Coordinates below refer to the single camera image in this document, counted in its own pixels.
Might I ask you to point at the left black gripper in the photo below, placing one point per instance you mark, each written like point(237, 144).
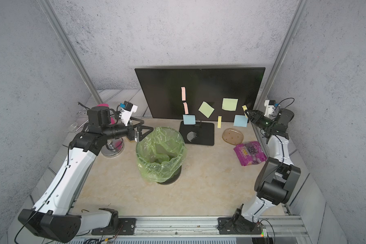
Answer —
point(136, 136)

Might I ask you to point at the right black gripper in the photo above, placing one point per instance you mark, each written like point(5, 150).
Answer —
point(258, 116)

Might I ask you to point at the blue sticky note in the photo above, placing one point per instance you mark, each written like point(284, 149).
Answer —
point(189, 119)
point(240, 121)

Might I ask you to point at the green sticky note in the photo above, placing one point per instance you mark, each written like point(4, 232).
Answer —
point(206, 109)
point(229, 104)

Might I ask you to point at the pink sticky strip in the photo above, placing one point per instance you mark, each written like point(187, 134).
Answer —
point(183, 90)
point(186, 108)

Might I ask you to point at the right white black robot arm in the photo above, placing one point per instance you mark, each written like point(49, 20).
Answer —
point(276, 181)

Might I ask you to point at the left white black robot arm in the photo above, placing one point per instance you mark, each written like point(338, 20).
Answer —
point(49, 218)

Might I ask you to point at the black computer monitor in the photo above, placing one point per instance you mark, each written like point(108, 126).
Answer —
point(162, 90)

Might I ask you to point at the black monitor stand base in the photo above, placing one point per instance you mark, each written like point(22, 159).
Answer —
point(200, 134)

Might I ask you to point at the brown oval soap dish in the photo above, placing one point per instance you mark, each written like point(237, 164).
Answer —
point(233, 136)

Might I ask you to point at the green bag lined trash bin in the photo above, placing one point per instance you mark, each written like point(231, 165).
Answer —
point(160, 156)

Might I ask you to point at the purple snack packet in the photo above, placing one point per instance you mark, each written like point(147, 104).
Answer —
point(250, 153)

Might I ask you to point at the clear wine glass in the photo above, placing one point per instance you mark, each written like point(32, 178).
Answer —
point(75, 127)

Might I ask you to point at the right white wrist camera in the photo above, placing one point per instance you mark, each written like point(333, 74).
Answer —
point(270, 106)

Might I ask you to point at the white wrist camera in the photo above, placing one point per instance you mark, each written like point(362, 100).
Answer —
point(127, 109)
point(270, 106)

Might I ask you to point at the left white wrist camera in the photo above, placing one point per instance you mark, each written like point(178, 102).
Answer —
point(127, 109)

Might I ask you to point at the right aluminium corner post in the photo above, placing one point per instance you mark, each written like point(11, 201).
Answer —
point(291, 32)

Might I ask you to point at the aluminium corner post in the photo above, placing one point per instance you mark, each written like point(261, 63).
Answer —
point(63, 37)
point(291, 32)

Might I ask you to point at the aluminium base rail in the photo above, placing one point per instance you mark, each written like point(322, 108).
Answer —
point(201, 230)

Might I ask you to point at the left aluminium corner post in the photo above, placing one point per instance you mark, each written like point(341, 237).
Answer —
point(63, 37)

